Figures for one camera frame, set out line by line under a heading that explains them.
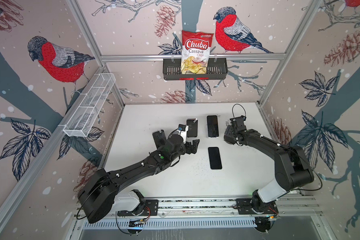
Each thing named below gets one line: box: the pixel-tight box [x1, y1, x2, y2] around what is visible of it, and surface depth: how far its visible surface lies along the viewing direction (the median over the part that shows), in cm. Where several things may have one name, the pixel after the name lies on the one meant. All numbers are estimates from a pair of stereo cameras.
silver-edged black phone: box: [207, 115, 219, 138], surface depth 97 cm
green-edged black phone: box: [208, 146, 223, 170], surface depth 92 cm
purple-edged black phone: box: [186, 118, 198, 138], surface depth 94 cm
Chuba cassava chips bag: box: [181, 30, 214, 75], surface depth 86 cm
